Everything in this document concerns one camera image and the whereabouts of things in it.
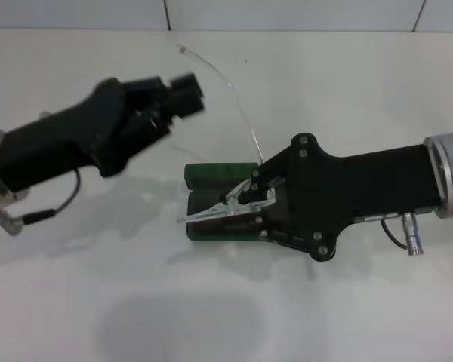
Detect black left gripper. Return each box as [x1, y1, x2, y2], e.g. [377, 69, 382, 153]
[0, 77, 144, 193]

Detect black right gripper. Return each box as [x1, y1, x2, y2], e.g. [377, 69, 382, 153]
[226, 132, 447, 263]

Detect clear white glasses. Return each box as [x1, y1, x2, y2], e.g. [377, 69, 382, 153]
[175, 44, 279, 223]

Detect green glasses case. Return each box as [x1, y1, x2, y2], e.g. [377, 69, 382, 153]
[183, 161, 267, 242]

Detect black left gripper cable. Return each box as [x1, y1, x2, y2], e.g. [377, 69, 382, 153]
[0, 167, 82, 237]

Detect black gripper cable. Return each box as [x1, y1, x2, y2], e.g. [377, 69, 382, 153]
[0, 167, 82, 237]
[380, 211, 420, 258]

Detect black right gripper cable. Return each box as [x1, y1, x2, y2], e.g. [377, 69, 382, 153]
[380, 211, 420, 258]

